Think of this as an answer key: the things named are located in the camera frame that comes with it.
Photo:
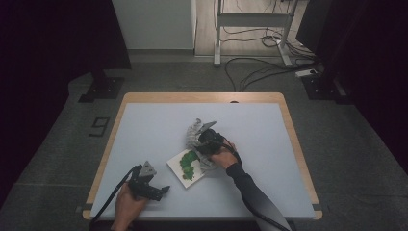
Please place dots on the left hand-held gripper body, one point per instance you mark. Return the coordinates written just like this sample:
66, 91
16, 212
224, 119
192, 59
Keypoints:
142, 187

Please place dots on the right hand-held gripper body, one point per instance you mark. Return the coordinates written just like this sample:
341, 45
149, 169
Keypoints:
210, 142

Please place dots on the grey fuzzy striped sock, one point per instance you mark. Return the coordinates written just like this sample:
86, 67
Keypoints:
192, 136

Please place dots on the white caterpillar board book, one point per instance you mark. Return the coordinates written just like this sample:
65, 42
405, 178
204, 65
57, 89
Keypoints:
187, 166

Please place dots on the person's right hand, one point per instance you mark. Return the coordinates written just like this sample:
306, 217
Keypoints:
226, 159

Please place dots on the person's left hand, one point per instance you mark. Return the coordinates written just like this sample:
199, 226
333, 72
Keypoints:
126, 210

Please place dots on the black tape strip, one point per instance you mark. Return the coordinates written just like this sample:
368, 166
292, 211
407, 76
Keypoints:
87, 207
317, 207

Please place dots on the black stand base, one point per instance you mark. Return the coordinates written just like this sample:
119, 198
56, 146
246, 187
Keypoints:
104, 88
324, 88

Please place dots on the white power strip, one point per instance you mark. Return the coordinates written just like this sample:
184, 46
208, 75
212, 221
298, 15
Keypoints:
306, 72

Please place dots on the white cabinet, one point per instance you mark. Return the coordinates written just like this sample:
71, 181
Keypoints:
154, 22

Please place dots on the black curtain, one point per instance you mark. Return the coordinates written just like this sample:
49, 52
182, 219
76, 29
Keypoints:
378, 64
41, 64

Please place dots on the white metal desk frame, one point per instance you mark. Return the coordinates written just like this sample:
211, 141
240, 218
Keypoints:
253, 20

